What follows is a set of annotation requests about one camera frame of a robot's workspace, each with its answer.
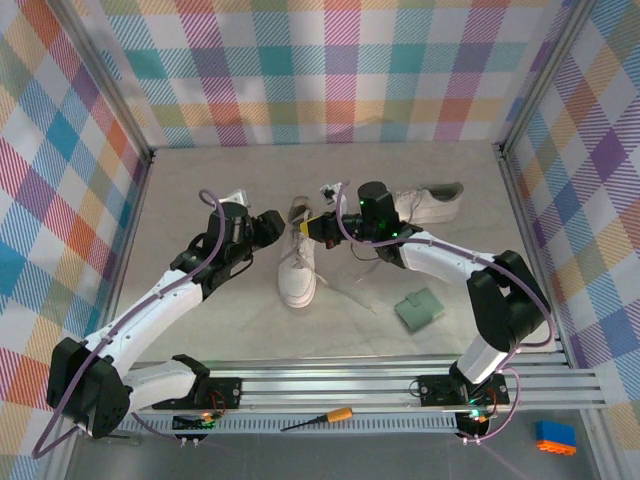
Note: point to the white sneaker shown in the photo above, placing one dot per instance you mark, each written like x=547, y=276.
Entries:
x=297, y=285
x=435, y=202

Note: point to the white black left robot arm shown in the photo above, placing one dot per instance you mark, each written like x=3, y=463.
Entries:
x=150, y=312

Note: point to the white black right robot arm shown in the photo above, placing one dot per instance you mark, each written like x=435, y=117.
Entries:
x=440, y=262

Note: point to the green fabric wallet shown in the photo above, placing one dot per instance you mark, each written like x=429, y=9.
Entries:
x=419, y=310

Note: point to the small circuit board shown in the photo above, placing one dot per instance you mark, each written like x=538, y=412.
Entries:
x=475, y=417
x=192, y=424

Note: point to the blue orange toy brick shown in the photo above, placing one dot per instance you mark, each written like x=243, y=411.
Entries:
x=555, y=435

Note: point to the aluminium side rail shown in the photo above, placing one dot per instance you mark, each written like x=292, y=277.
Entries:
x=131, y=235
x=530, y=250

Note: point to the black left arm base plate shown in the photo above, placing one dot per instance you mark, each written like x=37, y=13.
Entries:
x=227, y=390

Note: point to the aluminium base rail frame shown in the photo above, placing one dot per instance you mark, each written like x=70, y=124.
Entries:
x=325, y=390

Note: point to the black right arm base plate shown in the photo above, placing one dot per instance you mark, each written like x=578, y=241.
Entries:
x=435, y=390

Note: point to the aluminium corner post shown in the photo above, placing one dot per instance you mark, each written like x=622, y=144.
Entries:
x=545, y=75
x=110, y=90

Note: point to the small metal bracket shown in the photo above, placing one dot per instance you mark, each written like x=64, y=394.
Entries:
x=127, y=439

